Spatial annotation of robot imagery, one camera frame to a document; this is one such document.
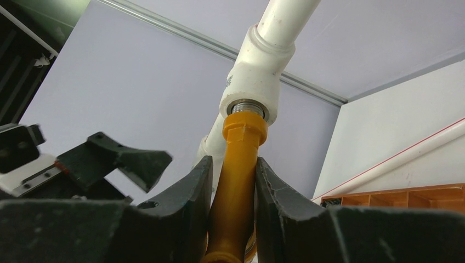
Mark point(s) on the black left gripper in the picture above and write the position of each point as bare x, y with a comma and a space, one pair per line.
77, 173

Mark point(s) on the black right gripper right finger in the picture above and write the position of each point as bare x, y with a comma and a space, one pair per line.
291, 228

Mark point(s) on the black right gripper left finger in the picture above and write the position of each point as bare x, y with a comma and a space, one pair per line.
170, 227

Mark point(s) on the wooden compartment tray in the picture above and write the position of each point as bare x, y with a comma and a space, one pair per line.
443, 197

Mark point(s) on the white pvc pipe frame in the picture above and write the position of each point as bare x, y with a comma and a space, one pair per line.
373, 135

